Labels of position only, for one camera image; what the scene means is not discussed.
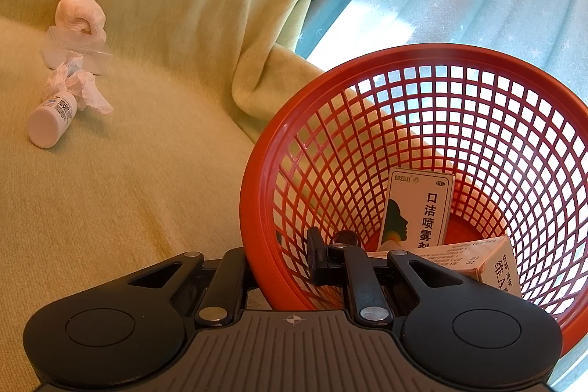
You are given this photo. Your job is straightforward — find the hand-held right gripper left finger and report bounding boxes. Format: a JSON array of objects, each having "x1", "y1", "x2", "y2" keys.
[{"x1": 129, "y1": 247, "x2": 251, "y2": 327}]

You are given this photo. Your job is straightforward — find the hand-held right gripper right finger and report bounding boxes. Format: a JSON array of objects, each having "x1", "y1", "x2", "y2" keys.
[{"x1": 307, "y1": 227, "x2": 462, "y2": 324}]

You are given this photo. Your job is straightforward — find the red plastic mesh basket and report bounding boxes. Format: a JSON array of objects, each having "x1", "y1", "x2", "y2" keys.
[{"x1": 240, "y1": 44, "x2": 588, "y2": 351}]

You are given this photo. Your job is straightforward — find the white box with face print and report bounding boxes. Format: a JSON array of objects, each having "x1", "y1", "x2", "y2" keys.
[{"x1": 377, "y1": 168, "x2": 455, "y2": 252}]

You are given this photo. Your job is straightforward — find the orange and white box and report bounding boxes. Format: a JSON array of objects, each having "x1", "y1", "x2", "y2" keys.
[{"x1": 367, "y1": 236, "x2": 523, "y2": 298}]

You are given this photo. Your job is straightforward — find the white tissue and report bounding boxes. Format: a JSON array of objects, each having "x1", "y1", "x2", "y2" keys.
[{"x1": 43, "y1": 54, "x2": 114, "y2": 116}]

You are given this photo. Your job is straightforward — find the small white bottle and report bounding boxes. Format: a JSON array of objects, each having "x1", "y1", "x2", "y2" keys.
[{"x1": 26, "y1": 94, "x2": 79, "y2": 149}]

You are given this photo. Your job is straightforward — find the clear plastic box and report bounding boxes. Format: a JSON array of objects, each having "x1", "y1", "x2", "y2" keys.
[{"x1": 40, "y1": 26, "x2": 113, "y2": 76}]

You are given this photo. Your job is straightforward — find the white cloth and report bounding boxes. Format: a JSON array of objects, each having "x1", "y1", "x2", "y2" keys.
[{"x1": 54, "y1": 0, "x2": 107, "y2": 46}]

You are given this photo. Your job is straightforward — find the yellow-green blanket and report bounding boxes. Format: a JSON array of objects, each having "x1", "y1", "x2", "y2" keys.
[{"x1": 0, "y1": 0, "x2": 368, "y2": 374}]

